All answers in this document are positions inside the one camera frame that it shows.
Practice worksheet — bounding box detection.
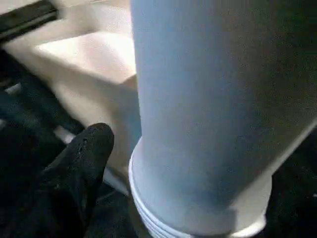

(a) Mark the white plastic table leg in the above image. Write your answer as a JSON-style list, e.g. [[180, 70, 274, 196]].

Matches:
[[128, 0, 317, 238]]

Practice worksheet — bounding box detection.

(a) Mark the black work mat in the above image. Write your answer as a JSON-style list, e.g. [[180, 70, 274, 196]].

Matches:
[[0, 0, 317, 238]]

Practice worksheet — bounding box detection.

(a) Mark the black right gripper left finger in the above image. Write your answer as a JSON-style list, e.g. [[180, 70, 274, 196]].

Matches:
[[0, 122, 115, 238]]

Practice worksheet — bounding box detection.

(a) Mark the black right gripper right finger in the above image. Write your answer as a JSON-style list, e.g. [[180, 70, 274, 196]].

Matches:
[[267, 144, 317, 238]]

